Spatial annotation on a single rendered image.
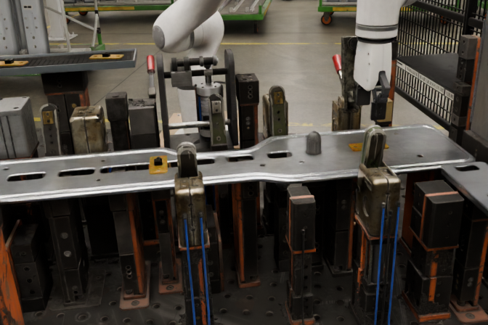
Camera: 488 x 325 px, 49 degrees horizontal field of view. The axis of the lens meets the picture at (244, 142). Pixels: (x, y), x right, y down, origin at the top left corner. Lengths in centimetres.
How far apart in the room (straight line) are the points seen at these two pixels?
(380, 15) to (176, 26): 71
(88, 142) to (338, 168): 56
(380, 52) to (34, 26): 474
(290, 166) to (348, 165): 12
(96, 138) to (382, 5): 68
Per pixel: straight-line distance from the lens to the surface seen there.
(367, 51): 113
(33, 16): 560
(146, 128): 130
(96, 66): 138
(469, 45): 142
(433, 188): 112
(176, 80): 126
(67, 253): 122
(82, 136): 128
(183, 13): 161
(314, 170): 111
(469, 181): 112
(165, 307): 124
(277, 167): 113
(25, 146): 131
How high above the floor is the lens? 149
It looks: 23 degrees down
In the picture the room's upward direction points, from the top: 2 degrees counter-clockwise
